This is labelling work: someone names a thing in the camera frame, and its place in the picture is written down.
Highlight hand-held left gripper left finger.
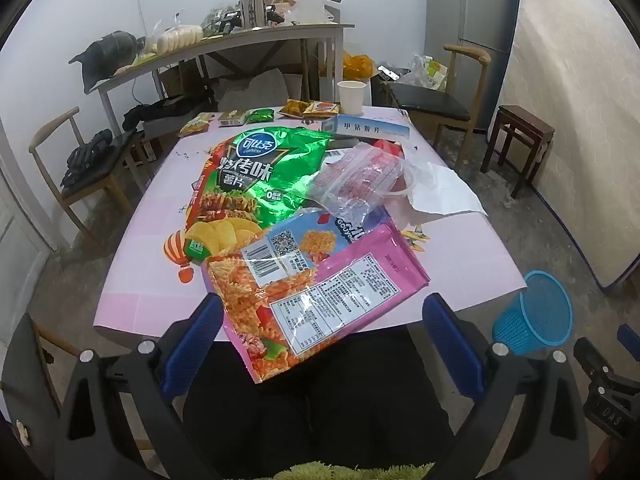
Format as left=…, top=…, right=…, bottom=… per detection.
left=52, top=292, right=226, bottom=480

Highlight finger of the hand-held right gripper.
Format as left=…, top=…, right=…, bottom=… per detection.
left=573, top=337, right=615, bottom=386
left=616, top=325, right=640, bottom=356

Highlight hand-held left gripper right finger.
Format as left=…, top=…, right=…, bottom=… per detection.
left=421, top=292, right=591, bottom=480

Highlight blue mesh wastebasket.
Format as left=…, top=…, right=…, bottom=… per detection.
left=492, top=270, right=573, bottom=357

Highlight pink snack bag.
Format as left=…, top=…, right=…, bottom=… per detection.
left=202, top=222, right=431, bottom=385

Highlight blue snack bag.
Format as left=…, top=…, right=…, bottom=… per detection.
left=240, top=207, right=396, bottom=286

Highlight white paper sheet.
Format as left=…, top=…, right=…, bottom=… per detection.
left=400, top=157, right=488, bottom=223

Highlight green chips bag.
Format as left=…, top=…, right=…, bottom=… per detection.
left=184, top=127, right=335, bottom=265

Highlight clear plastic bag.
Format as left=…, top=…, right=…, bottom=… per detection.
left=306, top=141, right=416, bottom=221

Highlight red packet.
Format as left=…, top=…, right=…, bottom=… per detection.
left=372, top=139, right=406, bottom=158

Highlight white blue medicine box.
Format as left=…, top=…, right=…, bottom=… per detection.
left=322, top=114, right=412, bottom=142

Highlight pink printed tablecloth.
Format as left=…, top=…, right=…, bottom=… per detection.
left=94, top=105, right=528, bottom=343

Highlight person's black pants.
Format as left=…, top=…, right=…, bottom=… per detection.
left=180, top=330, right=458, bottom=480

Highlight green fuzzy clothing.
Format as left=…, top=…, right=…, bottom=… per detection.
left=272, top=460, right=436, bottom=480

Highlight wooden chair black seat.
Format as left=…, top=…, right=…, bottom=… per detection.
left=387, top=44, right=493, bottom=161
left=29, top=106, right=151, bottom=241

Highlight yellow green snack packet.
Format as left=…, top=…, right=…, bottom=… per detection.
left=179, top=113, right=215, bottom=138

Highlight black clothing pile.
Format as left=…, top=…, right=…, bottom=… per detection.
left=60, top=129, right=115, bottom=188

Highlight white mattress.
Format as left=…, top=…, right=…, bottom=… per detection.
left=500, top=0, right=640, bottom=288

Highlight black jacket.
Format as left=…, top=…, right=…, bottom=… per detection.
left=122, top=94, right=216, bottom=133

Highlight dark wooden stool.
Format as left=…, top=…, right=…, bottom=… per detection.
left=481, top=105, right=556, bottom=198

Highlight orange snack packet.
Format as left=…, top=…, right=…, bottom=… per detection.
left=277, top=99, right=312, bottom=118

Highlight grey cushion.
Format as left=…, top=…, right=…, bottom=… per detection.
left=212, top=70, right=306, bottom=111

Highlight cardboard box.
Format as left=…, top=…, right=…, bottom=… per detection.
left=159, top=65, right=201, bottom=98

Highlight white paper cup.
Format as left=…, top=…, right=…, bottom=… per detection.
left=336, top=80, right=368, bottom=116

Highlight white plastic bag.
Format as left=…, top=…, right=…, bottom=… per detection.
left=402, top=54, right=451, bottom=92

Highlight long grey desk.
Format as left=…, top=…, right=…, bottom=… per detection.
left=90, top=22, right=356, bottom=126

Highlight black bag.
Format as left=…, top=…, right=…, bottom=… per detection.
left=69, top=31, right=138, bottom=93

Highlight white bag of buns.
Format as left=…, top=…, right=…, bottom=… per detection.
left=142, top=24, right=205, bottom=56

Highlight orange plastic bag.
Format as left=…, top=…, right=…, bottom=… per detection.
left=342, top=51, right=376, bottom=81

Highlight patterned metal canister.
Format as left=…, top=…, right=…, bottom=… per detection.
left=239, top=0, right=268, bottom=28

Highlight grey refrigerator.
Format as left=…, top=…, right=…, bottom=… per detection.
left=425, top=0, right=523, bottom=133

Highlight white plastic container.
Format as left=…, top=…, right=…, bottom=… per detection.
left=297, top=0, right=328, bottom=23

